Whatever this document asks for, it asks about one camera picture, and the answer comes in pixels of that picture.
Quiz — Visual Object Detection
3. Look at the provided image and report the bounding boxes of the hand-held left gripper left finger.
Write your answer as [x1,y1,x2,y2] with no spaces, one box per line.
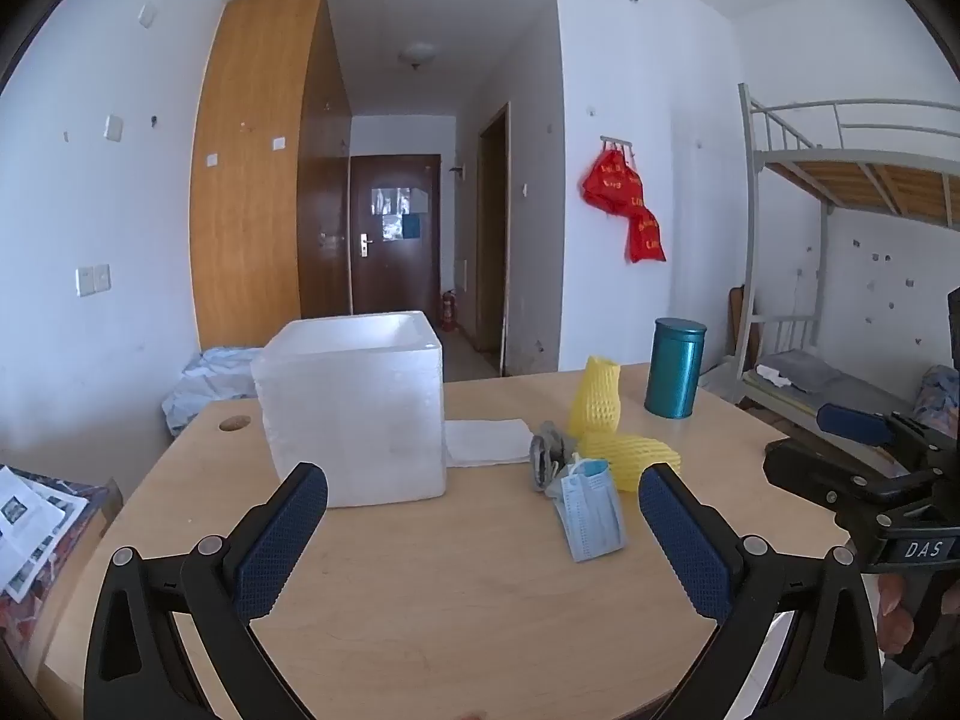
[84,463,329,720]

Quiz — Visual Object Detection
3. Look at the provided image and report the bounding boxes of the printed paper leaflets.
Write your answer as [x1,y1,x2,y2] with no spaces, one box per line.
[0,465,68,602]

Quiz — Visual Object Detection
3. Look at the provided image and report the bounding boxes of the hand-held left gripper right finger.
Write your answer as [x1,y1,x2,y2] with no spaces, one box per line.
[637,463,886,720]

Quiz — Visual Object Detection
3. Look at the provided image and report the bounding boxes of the red plastic bag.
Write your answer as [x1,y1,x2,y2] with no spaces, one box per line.
[581,146,646,217]
[626,206,667,263]

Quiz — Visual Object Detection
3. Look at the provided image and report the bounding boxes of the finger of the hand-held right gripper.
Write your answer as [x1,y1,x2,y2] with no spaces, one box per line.
[763,439,931,535]
[816,403,938,460]

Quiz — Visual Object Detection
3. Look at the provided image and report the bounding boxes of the person's right hand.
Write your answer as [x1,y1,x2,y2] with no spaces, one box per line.
[876,572,917,666]

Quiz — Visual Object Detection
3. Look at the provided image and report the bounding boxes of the dark brown entrance door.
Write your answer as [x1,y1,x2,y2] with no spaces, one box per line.
[349,154,442,320]

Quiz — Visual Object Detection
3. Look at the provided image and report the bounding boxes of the light blue bedding bundle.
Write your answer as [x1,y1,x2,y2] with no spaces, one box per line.
[161,346,265,436]

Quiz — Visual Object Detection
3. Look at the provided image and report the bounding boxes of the grey cloth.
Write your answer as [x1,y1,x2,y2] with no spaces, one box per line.
[529,420,582,492]

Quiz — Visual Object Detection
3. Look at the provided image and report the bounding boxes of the brown side door frame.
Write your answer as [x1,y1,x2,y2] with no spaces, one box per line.
[478,101,512,378]

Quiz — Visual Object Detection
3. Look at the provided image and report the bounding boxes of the white foam box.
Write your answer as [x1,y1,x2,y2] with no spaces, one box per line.
[250,309,449,509]

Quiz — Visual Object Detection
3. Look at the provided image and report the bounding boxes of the paper notices on door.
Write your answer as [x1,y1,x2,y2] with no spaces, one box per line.
[373,184,430,241]

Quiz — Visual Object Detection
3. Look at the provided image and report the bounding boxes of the white metal bunk bed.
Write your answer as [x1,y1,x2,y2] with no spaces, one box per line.
[739,82,960,425]

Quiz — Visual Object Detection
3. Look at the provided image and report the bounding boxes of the white paper tissue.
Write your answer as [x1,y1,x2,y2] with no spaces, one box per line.
[444,418,535,468]

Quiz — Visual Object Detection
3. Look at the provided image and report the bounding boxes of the wooden wardrobe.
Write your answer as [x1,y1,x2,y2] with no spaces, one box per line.
[190,0,353,350]

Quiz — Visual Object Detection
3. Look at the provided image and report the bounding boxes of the blue face mask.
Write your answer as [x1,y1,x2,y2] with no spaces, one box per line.
[545,459,627,563]

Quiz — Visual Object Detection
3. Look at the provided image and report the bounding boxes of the teal metal canister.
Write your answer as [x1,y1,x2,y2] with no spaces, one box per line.
[643,317,708,419]

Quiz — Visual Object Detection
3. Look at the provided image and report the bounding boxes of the yellow foam fruit net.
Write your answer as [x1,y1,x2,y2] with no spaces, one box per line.
[577,431,685,494]
[568,355,622,440]

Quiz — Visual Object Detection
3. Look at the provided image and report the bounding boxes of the brown wooden board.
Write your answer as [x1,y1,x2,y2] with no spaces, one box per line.
[726,285,758,376]

